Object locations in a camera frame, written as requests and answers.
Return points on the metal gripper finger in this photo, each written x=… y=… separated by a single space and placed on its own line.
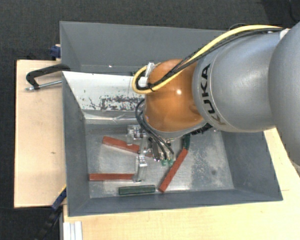
x=141 y=169
x=136 y=132

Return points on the dark green flat block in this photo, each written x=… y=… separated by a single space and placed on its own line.
x=137 y=190
x=187 y=142

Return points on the red-brown flat block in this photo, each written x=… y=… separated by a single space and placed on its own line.
x=110 y=176
x=115 y=142
x=173 y=170

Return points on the grey metal bin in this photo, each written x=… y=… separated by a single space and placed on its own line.
x=110 y=49

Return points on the pale wood flat board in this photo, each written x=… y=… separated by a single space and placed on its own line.
x=40 y=134

